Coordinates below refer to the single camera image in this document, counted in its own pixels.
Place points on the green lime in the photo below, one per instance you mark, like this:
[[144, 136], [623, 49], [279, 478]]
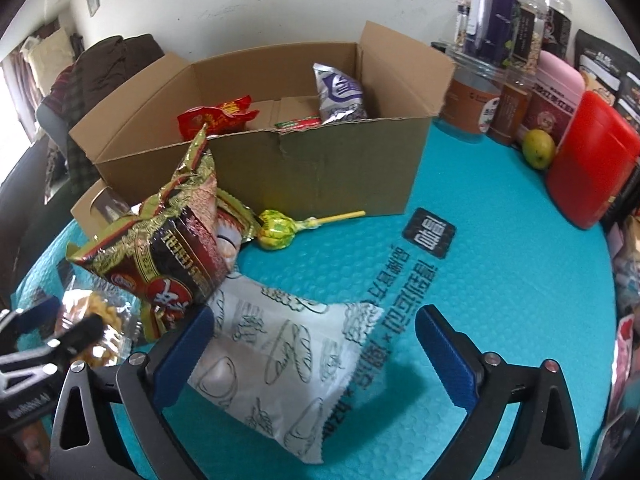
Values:
[[538, 149]]

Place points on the tall jar with nuts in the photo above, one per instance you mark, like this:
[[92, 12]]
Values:
[[529, 34]]

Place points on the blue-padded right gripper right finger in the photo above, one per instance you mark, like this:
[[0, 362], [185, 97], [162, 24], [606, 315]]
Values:
[[456, 360]]

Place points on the teal bubble table mat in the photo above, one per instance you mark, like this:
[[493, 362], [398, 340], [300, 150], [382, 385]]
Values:
[[518, 278]]

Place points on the small cardboard box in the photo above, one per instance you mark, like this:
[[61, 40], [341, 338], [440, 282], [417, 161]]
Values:
[[97, 208]]

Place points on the brown jacket on chair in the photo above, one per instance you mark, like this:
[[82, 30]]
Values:
[[81, 86]]

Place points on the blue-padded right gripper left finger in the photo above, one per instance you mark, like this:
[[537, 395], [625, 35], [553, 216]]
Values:
[[174, 356]]

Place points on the tall jar black label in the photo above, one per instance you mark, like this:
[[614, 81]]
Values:
[[557, 27]]

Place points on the open cardboard box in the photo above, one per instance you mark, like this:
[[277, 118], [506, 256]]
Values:
[[132, 135]]

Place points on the silver purple snack packet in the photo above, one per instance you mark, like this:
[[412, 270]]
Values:
[[340, 96]]

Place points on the pink bottle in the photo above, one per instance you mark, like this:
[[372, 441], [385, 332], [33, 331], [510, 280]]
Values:
[[557, 91]]

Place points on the green yellow lollipop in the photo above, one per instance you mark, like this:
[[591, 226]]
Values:
[[277, 230]]

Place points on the jar with brown powder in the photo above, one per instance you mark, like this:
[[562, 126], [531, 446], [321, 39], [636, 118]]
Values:
[[472, 97]]

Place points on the red plastic canister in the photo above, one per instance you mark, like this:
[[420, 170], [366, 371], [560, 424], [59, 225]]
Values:
[[595, 158]]

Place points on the gold dark snack bag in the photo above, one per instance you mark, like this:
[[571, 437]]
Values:
[[176, 251]]

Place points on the red snack packet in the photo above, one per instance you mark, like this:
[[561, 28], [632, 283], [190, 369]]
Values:
[[224, 118]]

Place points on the red green sachet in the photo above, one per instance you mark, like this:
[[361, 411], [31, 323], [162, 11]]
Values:
[[299, 123]]

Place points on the small brown spice jar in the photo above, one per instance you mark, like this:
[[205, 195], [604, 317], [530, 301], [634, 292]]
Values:
[[512, 107]]

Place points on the black coffee pouch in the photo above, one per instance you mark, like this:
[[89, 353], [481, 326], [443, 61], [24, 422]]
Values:
[[610, 72]]

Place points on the person's left hand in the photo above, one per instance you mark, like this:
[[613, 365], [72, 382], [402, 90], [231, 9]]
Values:
[[34, 443]]

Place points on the tall jar dark blue label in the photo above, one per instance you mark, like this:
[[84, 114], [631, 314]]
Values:
[[491, 29]]

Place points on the white printed bread packet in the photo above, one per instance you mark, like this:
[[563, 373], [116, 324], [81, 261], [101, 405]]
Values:
[[279, 363]]

